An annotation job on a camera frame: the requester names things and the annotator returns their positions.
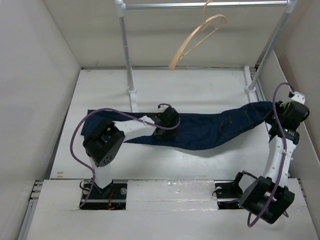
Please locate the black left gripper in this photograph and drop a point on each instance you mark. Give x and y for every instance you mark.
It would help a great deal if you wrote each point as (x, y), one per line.
(171, 133)

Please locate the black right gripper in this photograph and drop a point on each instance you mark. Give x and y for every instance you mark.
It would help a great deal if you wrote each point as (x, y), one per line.
(280, 106)

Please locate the dark blue denim trousers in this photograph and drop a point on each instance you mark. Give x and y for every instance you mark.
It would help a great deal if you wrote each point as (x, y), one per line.
(206, 131)

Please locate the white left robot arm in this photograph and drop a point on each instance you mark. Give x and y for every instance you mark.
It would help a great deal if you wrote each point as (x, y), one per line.
(104, 142)

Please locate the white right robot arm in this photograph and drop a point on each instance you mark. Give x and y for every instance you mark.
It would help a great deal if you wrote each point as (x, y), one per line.
(268, 197)

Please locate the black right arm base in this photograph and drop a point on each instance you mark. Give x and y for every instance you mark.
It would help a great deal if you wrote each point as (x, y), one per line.
(227, 194)

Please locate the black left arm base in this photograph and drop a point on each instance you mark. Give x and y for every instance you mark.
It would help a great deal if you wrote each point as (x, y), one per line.
(111, 198)

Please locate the beige plastic clothes hanger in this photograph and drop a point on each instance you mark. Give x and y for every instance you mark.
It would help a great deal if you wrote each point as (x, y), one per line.
(209, 26)

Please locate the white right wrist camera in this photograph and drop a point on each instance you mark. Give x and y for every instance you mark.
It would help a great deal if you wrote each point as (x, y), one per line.
(297, 97)

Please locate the metal clothes rack frame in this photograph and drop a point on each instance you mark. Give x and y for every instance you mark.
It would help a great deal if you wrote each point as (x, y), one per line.
(250, 88)

